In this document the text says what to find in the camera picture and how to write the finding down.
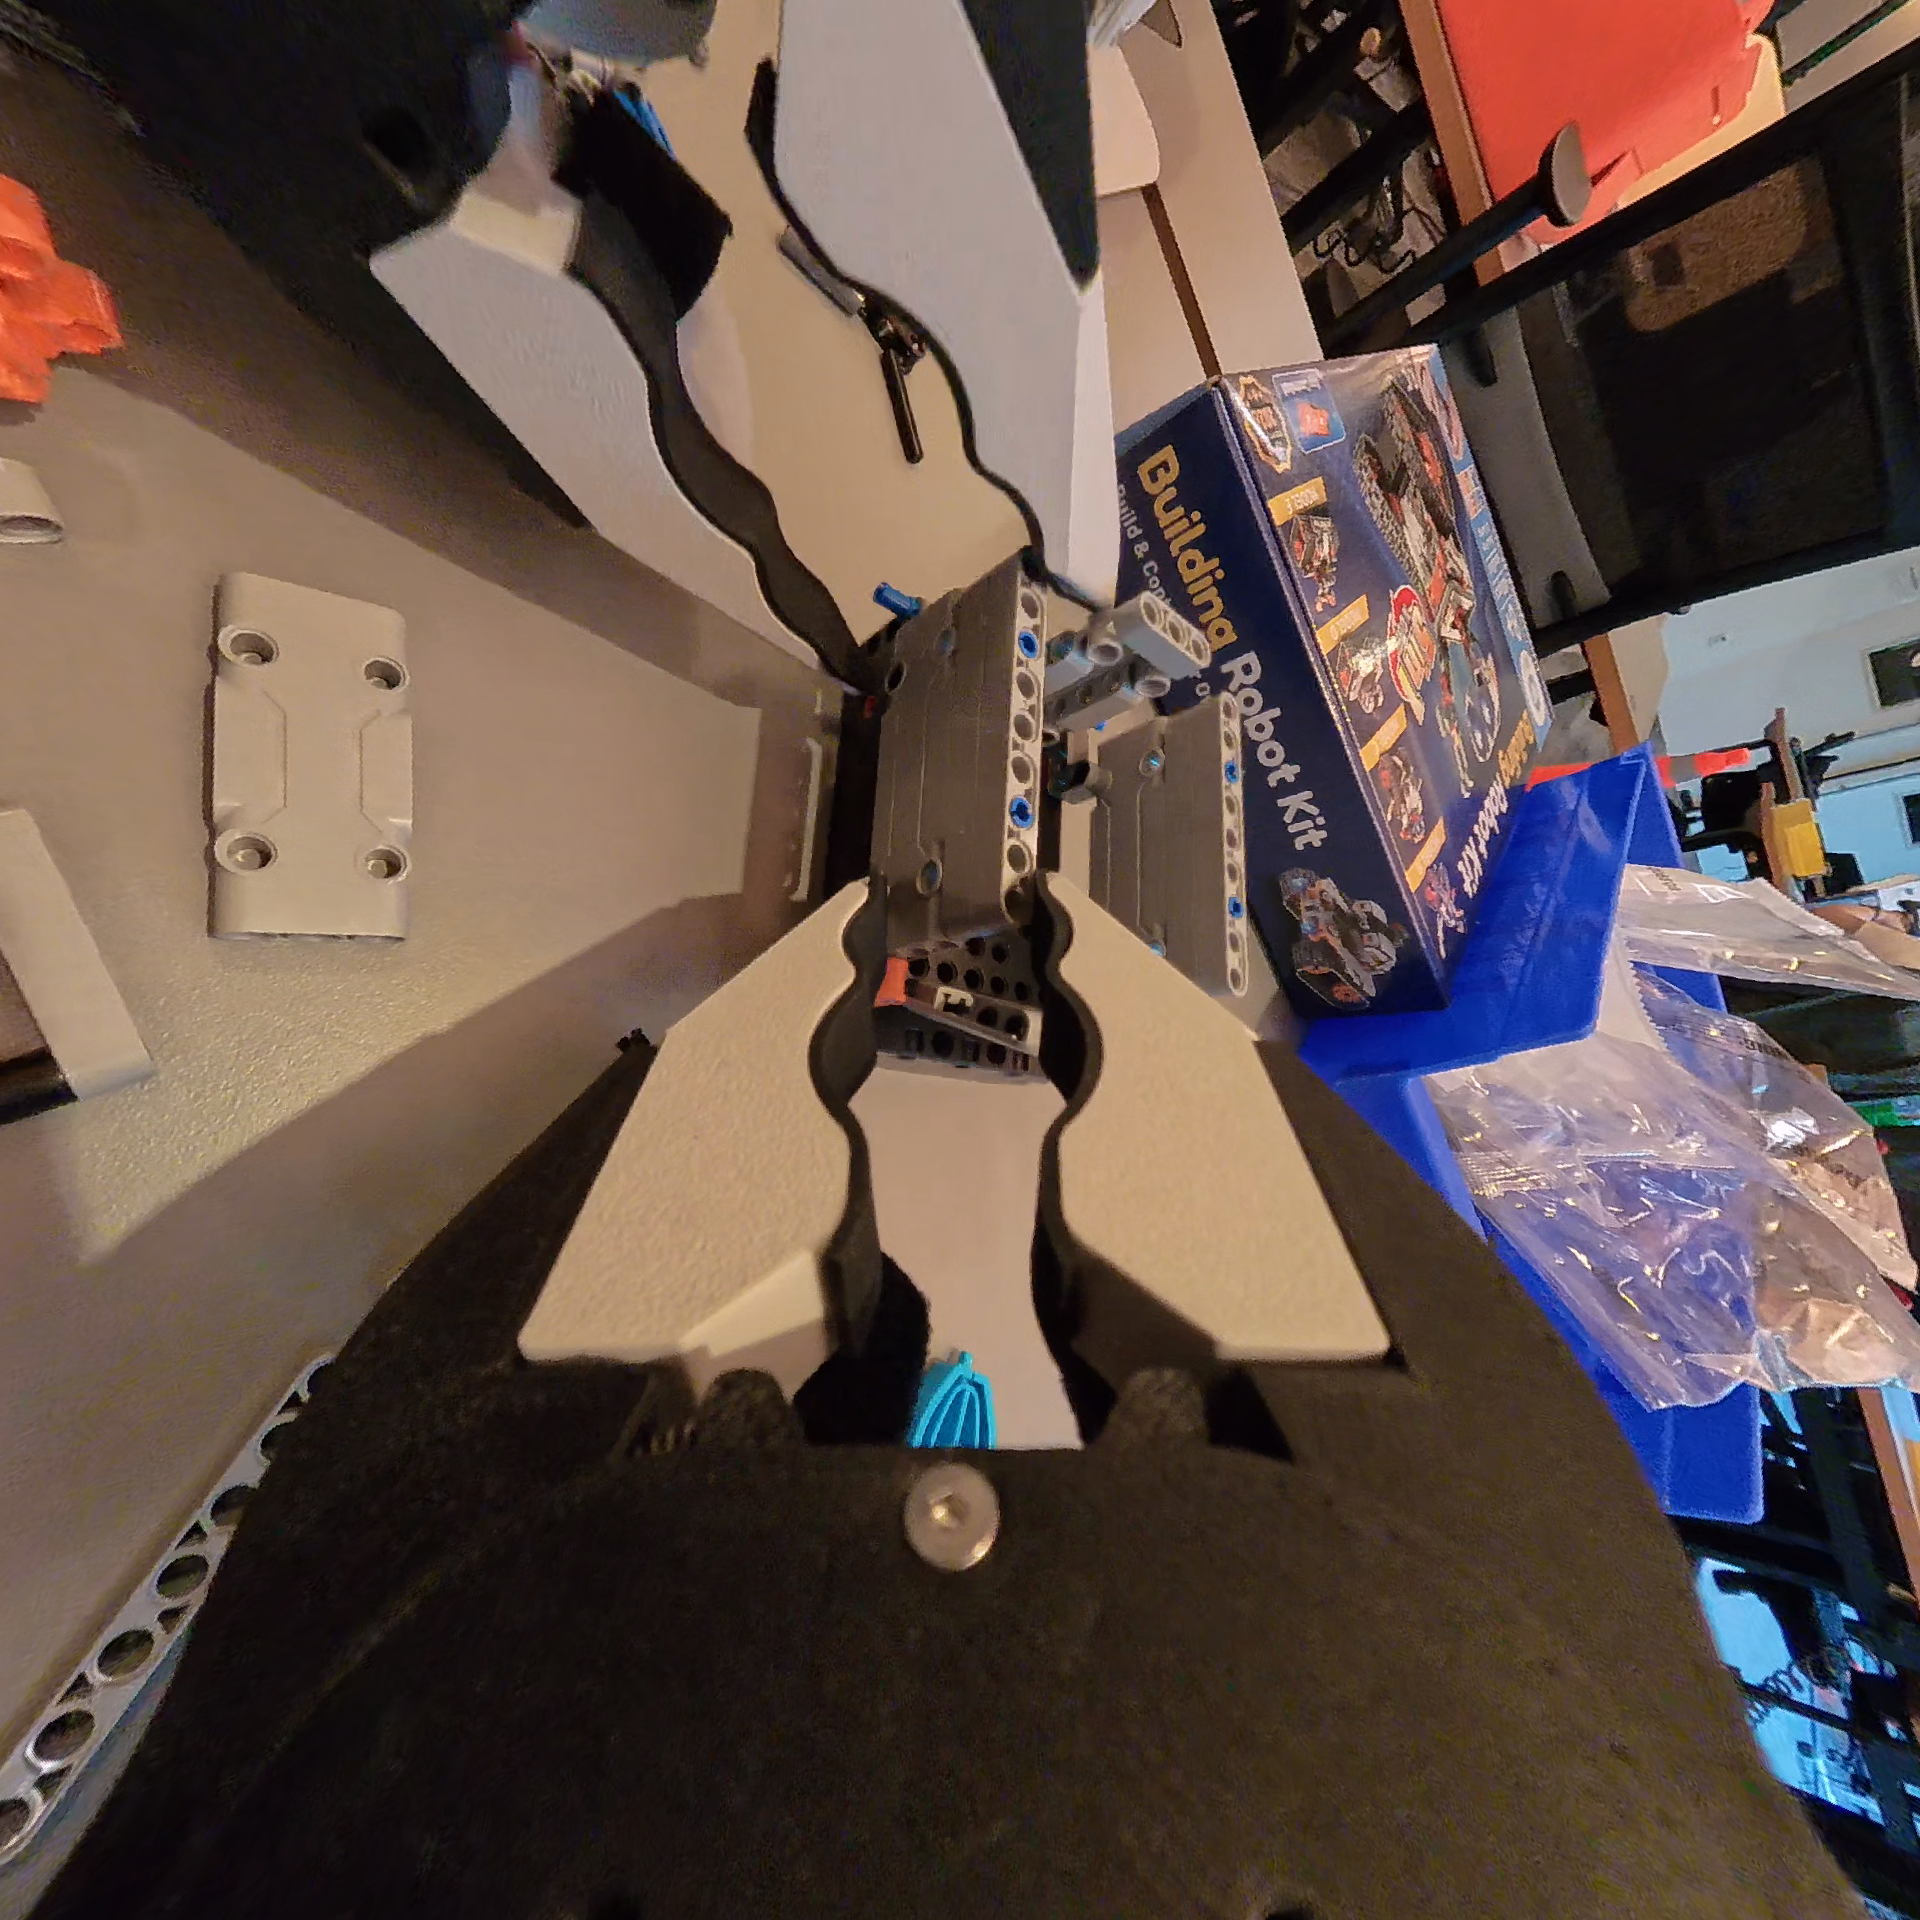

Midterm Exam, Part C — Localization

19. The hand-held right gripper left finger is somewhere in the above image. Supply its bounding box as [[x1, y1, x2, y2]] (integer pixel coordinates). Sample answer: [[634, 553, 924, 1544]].
[[514, 878, 889, 1404]]

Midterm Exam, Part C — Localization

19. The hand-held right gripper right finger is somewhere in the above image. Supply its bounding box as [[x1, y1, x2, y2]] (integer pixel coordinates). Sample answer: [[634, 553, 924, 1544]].
[[1033, 877, 1393, 1431]]

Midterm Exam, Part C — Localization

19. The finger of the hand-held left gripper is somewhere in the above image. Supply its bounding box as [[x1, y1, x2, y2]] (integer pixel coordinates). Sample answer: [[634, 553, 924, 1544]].
[[365, 89, 884, 691], [739, 0, 1120, 607]]

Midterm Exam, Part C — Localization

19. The grey black robot model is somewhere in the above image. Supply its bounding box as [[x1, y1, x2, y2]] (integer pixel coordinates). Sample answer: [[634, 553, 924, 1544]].
[[810, 547, 1258, 1085]]

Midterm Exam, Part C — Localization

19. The grey axle connector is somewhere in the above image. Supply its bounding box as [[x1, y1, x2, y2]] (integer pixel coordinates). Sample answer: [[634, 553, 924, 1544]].
[[778, 223, 868, 321]]

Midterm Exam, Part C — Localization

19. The teal brick separator tool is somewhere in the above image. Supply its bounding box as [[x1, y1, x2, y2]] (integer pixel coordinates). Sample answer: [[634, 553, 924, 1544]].
[[902, 1349, 999, 1455]]

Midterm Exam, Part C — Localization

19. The blue plastic bin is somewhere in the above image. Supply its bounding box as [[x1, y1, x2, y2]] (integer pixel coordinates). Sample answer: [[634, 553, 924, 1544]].
[[1294, 741, 1772, 1529]]

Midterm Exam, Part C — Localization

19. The grey flat panel piece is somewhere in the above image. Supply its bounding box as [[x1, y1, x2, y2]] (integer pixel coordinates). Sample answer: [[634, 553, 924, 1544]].
[[207, 573, 417, 950]]

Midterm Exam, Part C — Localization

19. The clear plastic bag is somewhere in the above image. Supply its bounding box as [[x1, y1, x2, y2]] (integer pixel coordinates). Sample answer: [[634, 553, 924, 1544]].
[[1424, 859, 1920, 1414]]

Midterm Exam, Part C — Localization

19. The robot kit box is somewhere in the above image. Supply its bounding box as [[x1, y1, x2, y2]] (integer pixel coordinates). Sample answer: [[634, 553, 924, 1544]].
[[1114, 342, 1558, 1026]]

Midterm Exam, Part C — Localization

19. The orange desk divider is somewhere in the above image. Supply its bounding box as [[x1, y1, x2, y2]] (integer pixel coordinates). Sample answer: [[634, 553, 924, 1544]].
[[1432, 0, 1789, 210]]

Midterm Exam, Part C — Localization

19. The plain grey beam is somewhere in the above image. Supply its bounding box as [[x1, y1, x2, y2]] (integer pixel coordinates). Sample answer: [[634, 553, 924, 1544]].
[[0, 1347, 337, 1867]]

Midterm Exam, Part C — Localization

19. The black office chair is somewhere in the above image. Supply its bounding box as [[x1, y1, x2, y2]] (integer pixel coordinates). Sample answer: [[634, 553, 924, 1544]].
[[1305, 102, 1920, 651]]

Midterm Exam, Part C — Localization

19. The grey frame with black pins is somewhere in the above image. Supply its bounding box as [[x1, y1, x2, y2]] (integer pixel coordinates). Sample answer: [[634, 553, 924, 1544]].
[[0, 805, 162, 1121]]

